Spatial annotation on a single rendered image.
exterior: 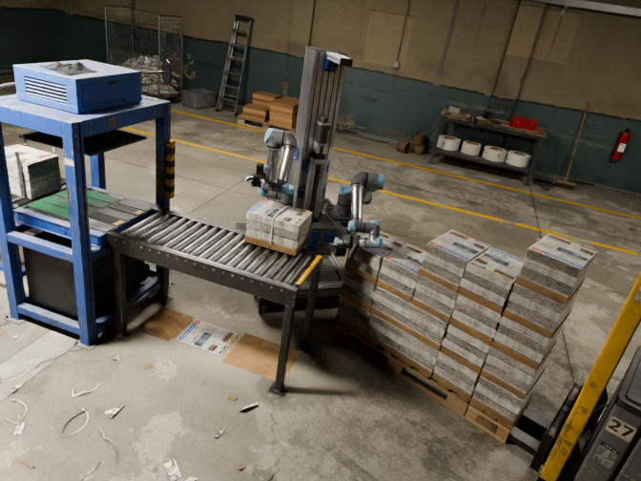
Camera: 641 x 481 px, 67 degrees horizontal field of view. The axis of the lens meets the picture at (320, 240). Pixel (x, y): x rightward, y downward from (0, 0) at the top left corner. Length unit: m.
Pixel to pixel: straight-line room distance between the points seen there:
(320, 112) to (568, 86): 6.62
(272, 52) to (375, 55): 2.11
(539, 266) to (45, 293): 3.23
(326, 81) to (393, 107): 6.21
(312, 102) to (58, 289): 2.23
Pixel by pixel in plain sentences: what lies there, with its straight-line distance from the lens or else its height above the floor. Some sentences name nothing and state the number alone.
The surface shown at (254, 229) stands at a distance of 3.32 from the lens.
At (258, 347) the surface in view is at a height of 0.00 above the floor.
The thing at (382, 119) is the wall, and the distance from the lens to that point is 10.02.
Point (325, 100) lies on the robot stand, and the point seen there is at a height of 1.68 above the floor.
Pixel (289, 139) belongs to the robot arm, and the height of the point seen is 1.42.
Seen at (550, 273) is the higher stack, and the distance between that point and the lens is 2.96.
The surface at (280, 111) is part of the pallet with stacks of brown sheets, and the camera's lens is 9.46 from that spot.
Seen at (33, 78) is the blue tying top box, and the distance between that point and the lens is 3.47.
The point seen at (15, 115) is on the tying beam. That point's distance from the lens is 3.37.
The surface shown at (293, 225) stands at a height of 1.02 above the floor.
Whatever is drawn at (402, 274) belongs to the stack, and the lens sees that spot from 3.37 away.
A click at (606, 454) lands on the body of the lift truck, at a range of 3.17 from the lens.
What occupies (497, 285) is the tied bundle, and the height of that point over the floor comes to 1.00.
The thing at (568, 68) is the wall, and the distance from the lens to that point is 9.81.
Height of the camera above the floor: 2.34
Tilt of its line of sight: 26 degrees down
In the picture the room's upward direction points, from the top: 9 degrees clockwise
